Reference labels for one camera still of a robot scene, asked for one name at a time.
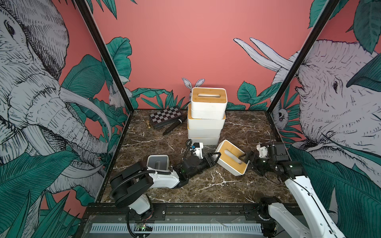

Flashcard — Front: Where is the small bamboo lid tissue box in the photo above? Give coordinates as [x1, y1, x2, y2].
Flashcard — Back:
[215, 140, 248, 176]

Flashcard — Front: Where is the yellow lid tissue box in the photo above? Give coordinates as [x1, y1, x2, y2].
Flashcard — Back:
[188, 128, 222, 138]

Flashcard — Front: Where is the large bamboo lid tissue box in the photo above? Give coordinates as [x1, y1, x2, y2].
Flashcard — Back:
[188, 104, 226, 130]

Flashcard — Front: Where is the grey lid tissue box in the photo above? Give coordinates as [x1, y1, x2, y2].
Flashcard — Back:
[189, 108, 225, 120]
[146, 155, 170, 171]

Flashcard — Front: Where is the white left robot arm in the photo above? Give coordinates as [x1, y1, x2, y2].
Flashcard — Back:
[109, 152, 221, 216]

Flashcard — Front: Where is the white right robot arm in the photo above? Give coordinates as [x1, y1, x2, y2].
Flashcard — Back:
[242, 147, 345, 238]

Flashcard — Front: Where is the white bottom tissue box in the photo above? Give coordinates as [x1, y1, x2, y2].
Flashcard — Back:
[189, 137, 220, 145]

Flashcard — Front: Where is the folding chess board box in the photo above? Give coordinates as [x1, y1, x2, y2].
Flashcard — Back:
[149, 107, 183, 129]

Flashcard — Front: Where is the white vented strip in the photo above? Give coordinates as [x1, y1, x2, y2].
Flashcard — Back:
[90, 223, 262, 235]

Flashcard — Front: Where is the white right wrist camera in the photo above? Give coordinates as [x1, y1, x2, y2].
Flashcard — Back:
[256, 142, 289, 163]

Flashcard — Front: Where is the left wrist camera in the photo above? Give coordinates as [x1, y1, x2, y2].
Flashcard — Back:
[190, 142, 203, 160]

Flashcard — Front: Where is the black corrugated cable hose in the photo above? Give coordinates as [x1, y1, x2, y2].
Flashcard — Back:
[110, 169, 173, 194]

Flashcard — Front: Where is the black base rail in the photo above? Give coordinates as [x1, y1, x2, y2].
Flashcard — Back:
[83, 202, 304, 224]

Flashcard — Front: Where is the black corner frame post right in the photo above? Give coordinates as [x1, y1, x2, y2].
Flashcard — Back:
[267, 0, 339, 115]

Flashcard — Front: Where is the black corner frame post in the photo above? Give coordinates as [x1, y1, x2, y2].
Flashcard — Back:
[267, 0, 339, 115]
[74, 0, 135, 114]

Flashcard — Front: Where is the black corner frame post left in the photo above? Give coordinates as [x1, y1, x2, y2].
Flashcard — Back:
[74, 0, 135, 114]

